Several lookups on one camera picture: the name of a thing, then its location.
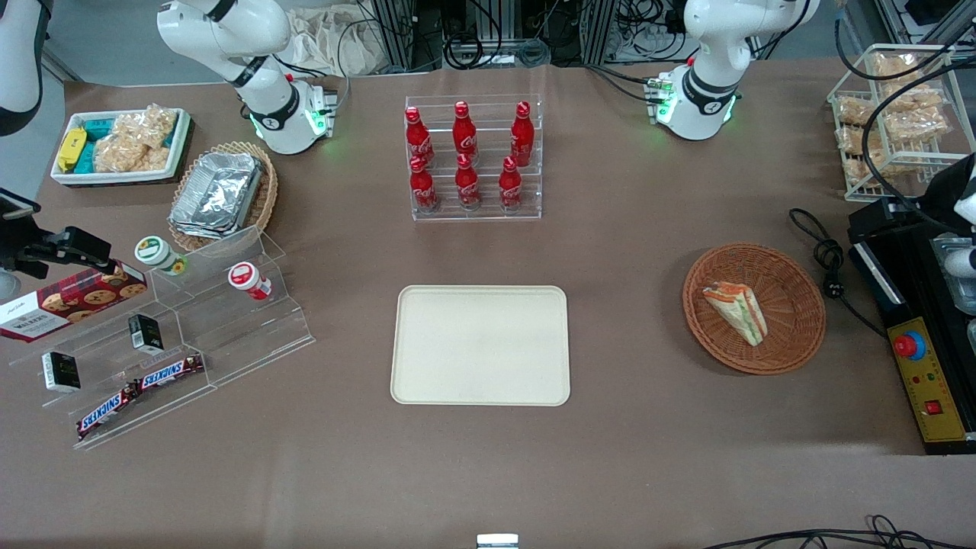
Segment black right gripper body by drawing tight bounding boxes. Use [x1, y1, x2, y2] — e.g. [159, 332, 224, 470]
[0, 223, 71, 280]

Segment triangle sandwich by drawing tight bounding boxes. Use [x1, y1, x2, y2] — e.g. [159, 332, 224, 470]
[701, 281, 769, 348]

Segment aluminium foil tray stack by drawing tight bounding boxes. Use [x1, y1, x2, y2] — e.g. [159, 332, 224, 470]
[169, 151, 265, 240]

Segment small wicker basket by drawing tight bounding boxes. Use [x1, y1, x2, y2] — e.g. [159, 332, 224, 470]
[168, 141, 278, 253]

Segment beige rectangular tray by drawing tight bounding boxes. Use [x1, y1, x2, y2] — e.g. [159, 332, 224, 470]
[390, 284, 572, 407]

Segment large round wicker basket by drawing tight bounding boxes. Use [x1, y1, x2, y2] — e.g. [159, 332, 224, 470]
[682, 242, 827, 376]

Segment steel machine tray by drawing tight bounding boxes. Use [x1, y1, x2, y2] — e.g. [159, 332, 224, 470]
[929, 235, 976, 315]

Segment red Walkers cookie box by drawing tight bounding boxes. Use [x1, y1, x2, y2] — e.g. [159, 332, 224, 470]
[0, 261, 149, 344]

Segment green lid yogurt cup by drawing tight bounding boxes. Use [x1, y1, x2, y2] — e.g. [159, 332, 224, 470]
[135, 236, 188, 278]

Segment white plastic snack bin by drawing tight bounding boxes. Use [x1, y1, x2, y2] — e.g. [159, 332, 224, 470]
[50, 108, 192, 185]

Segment rice cracker snack bag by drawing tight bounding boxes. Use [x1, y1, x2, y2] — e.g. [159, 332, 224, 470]
[884, 107, 952, 144]
[872, 52, 921, 85]
[883, 82, 945, 113]
[836, 96, 879, 128]
[113, 104, 178, 151]
[842, 151, 891, 186]
[836, 126, 885, 155]
[92, 133, 170, 174]

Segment yellow snack pack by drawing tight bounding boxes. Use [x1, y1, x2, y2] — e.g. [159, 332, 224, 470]
[57, 127, 87, 173]

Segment small black box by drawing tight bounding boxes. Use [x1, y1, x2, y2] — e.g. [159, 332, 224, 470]
[41, 351, 82, 394]
[128, 313, 165, 355]

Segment Snickers chocolate bar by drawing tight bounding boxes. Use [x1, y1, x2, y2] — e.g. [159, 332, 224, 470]
[134, 353, 206, 392]
[75, 384, 143, 442]

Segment red lid yogurt cup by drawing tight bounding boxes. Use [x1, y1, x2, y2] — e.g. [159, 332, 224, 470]
[227, 262, 273, 301]

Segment clear acrylic stepped shelf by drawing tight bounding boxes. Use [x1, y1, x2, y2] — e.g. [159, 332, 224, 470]
[149, 225, 317, 384]
[8, 290, 220, 451]

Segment beige cloth bag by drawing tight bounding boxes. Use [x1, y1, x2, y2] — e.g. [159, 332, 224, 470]
[285, 6, 384, 78]

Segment red Coca-Cola bottle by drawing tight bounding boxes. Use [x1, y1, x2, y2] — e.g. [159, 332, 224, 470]
[404, 106, 435, 169]
[452, 101, 479, 163]
[510, 101, 535, 168]
[454, 153, 482, 212]
[409, 156, 439, 214]
[498, 156, 525, 212]

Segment clear acrylic bottle rack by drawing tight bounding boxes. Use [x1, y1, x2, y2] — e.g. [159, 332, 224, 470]
[404, 94, 544, 223]

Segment black machine with yellow panel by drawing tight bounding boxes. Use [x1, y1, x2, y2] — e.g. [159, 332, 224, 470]
[847, 196, 976, 457]

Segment black right arm base cables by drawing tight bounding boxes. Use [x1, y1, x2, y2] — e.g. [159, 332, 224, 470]
[273, 21, 382, 117]

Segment black arm base cables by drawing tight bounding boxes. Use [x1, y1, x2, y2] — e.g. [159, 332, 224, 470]
[584, 63, 666, 105]
[273, 21, 382, 117]

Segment aluminium frame post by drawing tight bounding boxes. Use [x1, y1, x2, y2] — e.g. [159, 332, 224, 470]
[369, 0, 418, 74]
[582, 0, 620, 66]

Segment coiled black cable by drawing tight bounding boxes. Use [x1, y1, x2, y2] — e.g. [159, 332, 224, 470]
[443, 30, 506, 71]

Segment black left arm base cables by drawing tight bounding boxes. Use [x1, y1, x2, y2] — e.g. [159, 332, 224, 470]
[584, 63, 666, 105]

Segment black power cable with plug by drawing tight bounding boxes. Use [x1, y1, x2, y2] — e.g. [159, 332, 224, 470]
[788, 207, 890, 341]

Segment white wire basket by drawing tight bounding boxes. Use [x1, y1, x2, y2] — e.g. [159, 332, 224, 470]
[827, 43, 976, 204]

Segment black floor cables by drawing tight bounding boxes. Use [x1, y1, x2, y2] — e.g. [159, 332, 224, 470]
[700, 514, 976, 549]

